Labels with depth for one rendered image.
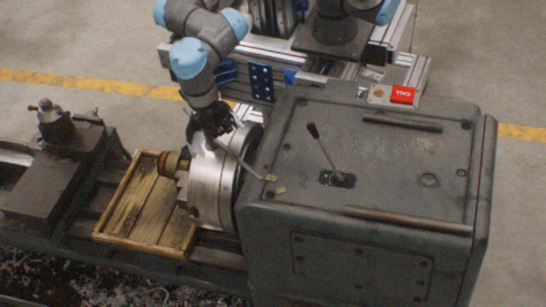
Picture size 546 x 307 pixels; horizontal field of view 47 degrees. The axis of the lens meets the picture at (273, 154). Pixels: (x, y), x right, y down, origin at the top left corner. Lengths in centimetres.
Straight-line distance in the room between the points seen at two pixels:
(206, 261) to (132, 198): 34
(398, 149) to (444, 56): 226
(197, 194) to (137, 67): 234
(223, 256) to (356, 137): 56
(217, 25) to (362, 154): 49
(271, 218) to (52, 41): 304
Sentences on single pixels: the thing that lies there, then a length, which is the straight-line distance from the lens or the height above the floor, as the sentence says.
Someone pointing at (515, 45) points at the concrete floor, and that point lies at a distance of 397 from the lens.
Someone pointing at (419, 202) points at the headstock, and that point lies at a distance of 149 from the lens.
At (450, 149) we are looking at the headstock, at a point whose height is 126.
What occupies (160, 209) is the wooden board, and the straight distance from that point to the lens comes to 200.
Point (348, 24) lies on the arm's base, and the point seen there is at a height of 122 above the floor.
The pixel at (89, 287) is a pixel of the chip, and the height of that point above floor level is 58.
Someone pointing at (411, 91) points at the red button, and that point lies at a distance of 172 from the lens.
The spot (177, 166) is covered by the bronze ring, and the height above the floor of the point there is 111.
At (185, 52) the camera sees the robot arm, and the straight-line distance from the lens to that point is 129.
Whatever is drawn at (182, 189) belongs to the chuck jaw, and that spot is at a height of 111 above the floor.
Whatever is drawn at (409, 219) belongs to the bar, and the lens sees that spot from 144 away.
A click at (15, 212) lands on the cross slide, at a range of 205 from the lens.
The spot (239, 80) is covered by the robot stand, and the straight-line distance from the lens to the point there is 229.
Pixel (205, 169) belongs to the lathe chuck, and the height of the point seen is 121.
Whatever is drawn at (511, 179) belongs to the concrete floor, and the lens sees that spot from 324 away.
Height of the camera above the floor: 244
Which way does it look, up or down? 48 degrees down
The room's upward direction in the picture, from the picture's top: 7 degrees counter-clockwise
